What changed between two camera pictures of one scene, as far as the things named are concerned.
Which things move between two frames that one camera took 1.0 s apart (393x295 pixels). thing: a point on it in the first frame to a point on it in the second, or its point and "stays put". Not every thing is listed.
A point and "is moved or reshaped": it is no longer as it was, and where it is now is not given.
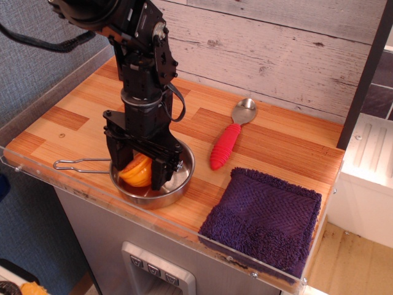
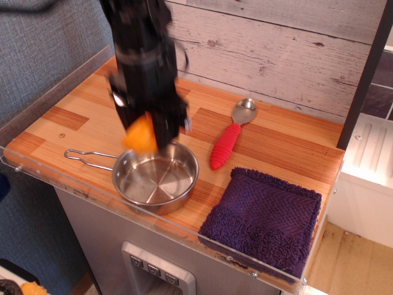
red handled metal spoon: (243, 111) stays put
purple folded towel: (263, 224) stays put
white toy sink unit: (361, 200) stays put
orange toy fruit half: (139, 172) is moved or reshaped
